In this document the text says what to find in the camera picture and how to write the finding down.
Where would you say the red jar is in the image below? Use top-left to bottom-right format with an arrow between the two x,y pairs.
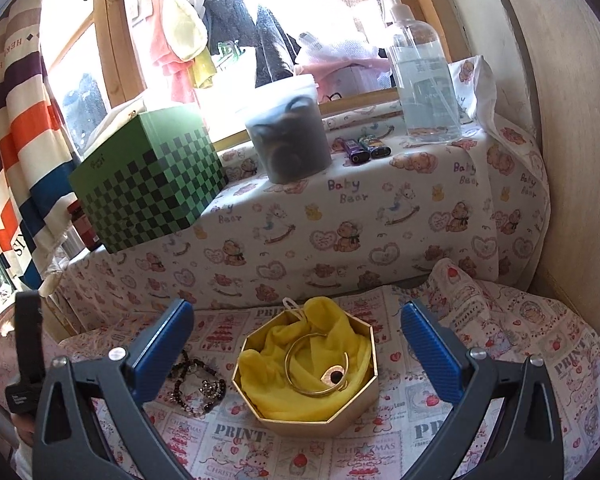
67,200 -> 101,254

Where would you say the black beaded bracelet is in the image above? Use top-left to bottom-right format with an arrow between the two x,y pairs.
167,350 -> 227,417

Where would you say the pink bag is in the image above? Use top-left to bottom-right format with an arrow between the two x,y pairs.
295,32 -> 397,104

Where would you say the pink hanging garment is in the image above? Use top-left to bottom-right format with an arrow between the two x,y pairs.
147,0 -> 206,104

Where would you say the striped curtain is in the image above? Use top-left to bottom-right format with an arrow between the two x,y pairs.
0,0 -> 83,293

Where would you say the bear print cloth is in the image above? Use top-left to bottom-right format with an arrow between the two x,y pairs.
45,55 -> 551,311

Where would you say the green checkered box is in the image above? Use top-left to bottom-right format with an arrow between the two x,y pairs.
69,106 -> 229,255

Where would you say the grey plastic container with lid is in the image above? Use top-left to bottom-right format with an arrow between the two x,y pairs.
244,74 -> 332,184

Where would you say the wooden window frame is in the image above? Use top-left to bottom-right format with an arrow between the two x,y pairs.
45,0 -> 456,151

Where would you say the gold octagonal jewelry box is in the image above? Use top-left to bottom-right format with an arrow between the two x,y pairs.
231,296 -> 379,437

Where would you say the pale yellow hanging cloth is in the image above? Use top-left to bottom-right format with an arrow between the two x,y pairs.
162,0 -> 216,89

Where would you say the pink printed cloth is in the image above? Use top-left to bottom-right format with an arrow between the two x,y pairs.
0,257 -> 600,480

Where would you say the clear spray bottle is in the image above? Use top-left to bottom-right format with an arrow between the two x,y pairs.
378,0 -> 463,142

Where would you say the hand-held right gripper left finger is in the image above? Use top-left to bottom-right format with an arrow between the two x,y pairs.
35,297 -> 196,480

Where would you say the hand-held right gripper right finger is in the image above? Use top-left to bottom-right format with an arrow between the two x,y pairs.
400,299 -> 566,480

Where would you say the purple lighter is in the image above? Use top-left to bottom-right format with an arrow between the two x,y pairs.
341,138 -> 369,165

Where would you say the dark hanging garment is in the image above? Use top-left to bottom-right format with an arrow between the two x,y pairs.
200,0 -> 302,89

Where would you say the dark lighter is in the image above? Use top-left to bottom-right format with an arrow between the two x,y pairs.
358,136 -> 390,159

